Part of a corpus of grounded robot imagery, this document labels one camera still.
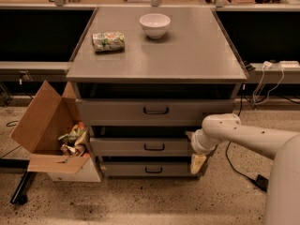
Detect white box under cardboard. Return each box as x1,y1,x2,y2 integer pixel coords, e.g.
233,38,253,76
48,158,102,183

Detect grey drawer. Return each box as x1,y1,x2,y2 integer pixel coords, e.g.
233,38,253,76
76,98,234,127
100,162,208,177
91,138,195,157

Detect grey top drawer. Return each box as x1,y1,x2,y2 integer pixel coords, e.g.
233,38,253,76
76,98,234,127

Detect grey bottom drawer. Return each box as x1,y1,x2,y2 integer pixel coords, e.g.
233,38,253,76
100,162,208,177

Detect white ceramic bowl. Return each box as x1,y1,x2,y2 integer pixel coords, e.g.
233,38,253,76
140,13,171,38

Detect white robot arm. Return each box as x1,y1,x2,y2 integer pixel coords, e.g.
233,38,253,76
187,113,300,225

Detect black power adapter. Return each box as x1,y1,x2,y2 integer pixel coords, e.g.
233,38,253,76
255,174,268,192

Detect white power strip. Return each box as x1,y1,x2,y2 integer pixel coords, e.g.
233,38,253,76
279,61,300,68

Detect black metal floor stand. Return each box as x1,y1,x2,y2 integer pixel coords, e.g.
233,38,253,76
0,158,38,206

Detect black power cable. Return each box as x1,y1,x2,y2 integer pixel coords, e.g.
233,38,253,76
225,94,258,184

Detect green chip bag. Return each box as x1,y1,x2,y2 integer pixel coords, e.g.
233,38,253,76
92,32,125,53

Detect grey drawer cabinet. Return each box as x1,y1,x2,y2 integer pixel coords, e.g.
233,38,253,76
67,7,248,166

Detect crumpled snack bags in box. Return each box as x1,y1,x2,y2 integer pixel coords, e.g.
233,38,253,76
58,122,88,157

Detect open cardboard box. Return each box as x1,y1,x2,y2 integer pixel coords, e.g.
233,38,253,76
10,81,88,174

